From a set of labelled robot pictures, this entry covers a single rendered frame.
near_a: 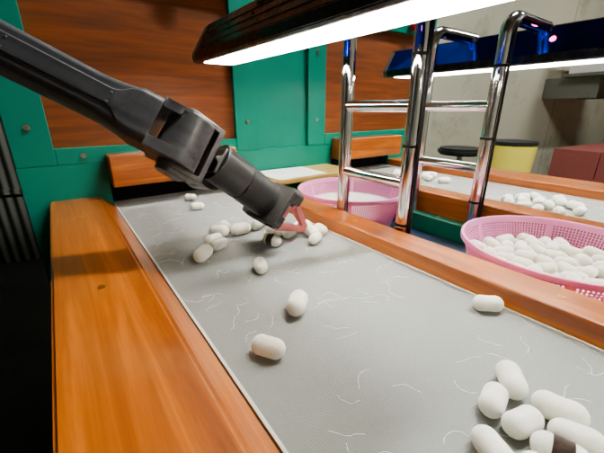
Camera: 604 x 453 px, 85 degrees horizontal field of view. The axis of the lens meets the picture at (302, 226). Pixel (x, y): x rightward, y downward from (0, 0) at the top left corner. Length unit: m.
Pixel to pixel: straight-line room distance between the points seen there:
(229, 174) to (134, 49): 0.52
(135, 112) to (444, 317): 0.42
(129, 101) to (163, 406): 0.32
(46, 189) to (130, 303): 0.54
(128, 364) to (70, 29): 0.73
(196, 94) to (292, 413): 0.81
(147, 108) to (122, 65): 0.47
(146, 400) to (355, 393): 0.16
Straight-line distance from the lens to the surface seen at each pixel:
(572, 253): 0.69
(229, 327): 0.37
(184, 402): 0.27
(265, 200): 0.49
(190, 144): 0.43
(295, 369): 0.32
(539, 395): 0.33
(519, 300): 0.45
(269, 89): 1.04
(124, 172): 0.84
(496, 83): 0.75
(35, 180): 0.89
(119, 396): 0.29
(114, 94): 0.45
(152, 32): 0.93
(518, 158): 3.62
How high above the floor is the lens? 0.96
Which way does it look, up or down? 20 degrees down
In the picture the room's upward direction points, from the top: straight up
